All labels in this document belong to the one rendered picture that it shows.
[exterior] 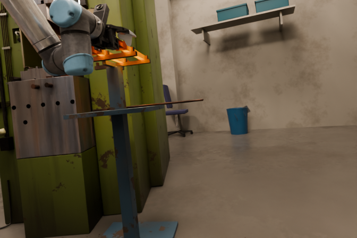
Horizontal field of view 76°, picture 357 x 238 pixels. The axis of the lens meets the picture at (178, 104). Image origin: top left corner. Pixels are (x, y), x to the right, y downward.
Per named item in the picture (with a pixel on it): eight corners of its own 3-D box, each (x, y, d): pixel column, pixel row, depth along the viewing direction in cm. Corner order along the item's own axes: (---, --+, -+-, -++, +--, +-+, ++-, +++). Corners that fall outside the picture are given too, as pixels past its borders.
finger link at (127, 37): (136, 48, 91) (116, 46, 84) (135, 33, 91) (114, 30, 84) (141, 47, 89) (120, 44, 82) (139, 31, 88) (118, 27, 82)
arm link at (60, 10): (48, 30, 58) (44, -4, 58) (74, 41, 69) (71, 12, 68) (76, 25, 56) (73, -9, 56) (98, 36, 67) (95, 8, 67)
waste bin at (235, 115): (253, 130, 433) (251, 104, 433) (252, 134, 396) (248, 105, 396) (230, 132, 450) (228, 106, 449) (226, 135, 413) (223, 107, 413)
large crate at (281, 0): (288, 13, 404) (287, 1, 404) (289, 5, 368) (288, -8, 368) (256, 19, 424) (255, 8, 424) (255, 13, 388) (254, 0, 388)
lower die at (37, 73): (53, 78, 136) (52, 64, 136) (21, 82, 137) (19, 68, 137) (84, 84, 178) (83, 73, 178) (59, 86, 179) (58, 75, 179)
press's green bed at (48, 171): (90, 234, 131) (81, 153, 131) (25, 239, 132) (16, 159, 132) (118, 194, 187) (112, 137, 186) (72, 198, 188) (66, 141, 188)
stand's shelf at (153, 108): (148, 111, 96) (147, 107, 96) (63, 119, 103) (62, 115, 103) (164, 108, 126) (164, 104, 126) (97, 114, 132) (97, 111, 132)
